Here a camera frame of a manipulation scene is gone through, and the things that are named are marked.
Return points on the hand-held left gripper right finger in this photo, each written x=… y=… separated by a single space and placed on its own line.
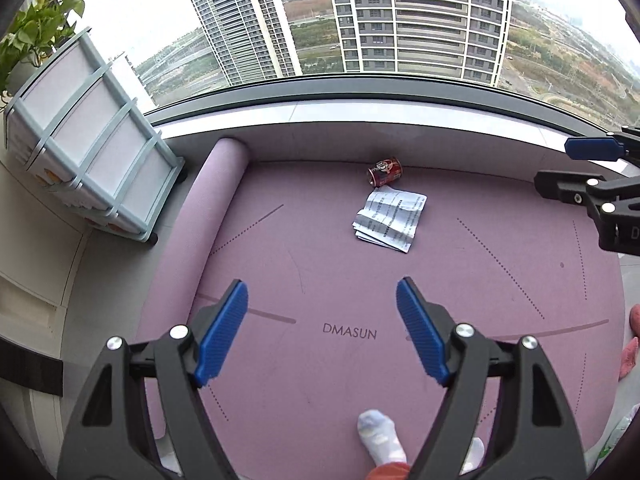
x=420 y=330

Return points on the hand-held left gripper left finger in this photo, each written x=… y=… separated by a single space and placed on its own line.
x=222 y=330

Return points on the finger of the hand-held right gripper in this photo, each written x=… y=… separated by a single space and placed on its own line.
x=565 y=185
x=595 y=147

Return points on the person's white sock foot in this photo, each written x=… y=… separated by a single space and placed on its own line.
x=472 y=457
x=382 y=435

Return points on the pink yoga mat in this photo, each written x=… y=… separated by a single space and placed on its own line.
x=320 y=270

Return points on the printed paper leaflet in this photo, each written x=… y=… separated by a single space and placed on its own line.
x=390 y=217

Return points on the person's red trouser leg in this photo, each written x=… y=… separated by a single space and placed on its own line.
x=390 y=472

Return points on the red drink can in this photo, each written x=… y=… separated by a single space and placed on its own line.
x=385 y=171

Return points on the dark panel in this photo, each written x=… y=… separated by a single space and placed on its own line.
x=30 y=367

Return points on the white green plastic bag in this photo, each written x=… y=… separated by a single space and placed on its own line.
x=612 y=440

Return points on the wide high-rise building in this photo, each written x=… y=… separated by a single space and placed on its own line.
x=420 y=15

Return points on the grey drawer cabinet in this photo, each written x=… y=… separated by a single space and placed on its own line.
x=95 y=145

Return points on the grey window sill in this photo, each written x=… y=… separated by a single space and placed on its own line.
x=350 y=112

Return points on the slim high-rise building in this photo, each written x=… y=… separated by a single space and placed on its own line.
x=245 y=25

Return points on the green potted plant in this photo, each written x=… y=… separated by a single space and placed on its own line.
x=30 y=35

